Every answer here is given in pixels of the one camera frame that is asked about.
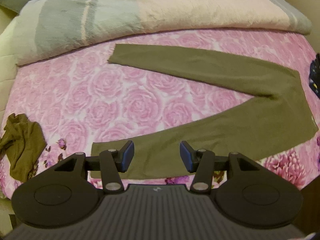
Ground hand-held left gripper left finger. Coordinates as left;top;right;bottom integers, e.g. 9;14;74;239
54;140;135;194

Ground olive brown shirt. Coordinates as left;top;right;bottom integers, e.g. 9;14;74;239
0;113;47;183

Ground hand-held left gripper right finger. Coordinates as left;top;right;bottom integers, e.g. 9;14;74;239
180;141;260;193

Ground pink floral blanket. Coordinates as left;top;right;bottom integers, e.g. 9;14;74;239
0;29;320;200

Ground olive green pants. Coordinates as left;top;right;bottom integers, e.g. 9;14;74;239
90;44;320;180

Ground cream padded headboard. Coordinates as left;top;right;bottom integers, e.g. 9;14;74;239
0;5;19;130

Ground navy printed folded garment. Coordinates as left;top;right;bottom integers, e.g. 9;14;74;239
309;54;320;93

